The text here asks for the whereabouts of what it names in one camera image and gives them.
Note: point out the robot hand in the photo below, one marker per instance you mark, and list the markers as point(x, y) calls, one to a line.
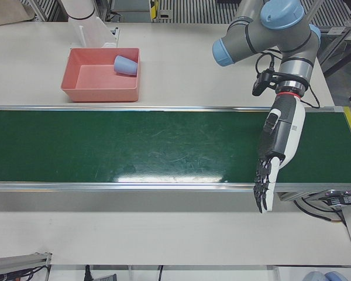
point(283, 137)

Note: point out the blue plastic cup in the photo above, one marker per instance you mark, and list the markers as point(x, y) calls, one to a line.
point(125, 65)

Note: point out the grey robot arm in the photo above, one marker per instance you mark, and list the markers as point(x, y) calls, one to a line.
point(280, 38)

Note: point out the pink plastic box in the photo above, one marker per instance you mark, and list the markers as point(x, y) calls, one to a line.
point(99, 85)

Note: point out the black device with lights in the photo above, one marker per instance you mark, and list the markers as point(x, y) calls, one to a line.
point(345, 199)

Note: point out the blue round cap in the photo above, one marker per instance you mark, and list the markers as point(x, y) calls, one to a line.
point(336, 276)

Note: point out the green conveyor belt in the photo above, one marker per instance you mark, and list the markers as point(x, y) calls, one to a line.
point(134, 146)

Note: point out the yellow black safety marker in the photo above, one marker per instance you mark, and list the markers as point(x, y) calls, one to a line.
point(154, 8)

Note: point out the aluminium profile beam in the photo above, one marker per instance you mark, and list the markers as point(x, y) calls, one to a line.
point(17, 262)

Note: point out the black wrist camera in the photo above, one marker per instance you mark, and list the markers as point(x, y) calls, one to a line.
point(259, 83)

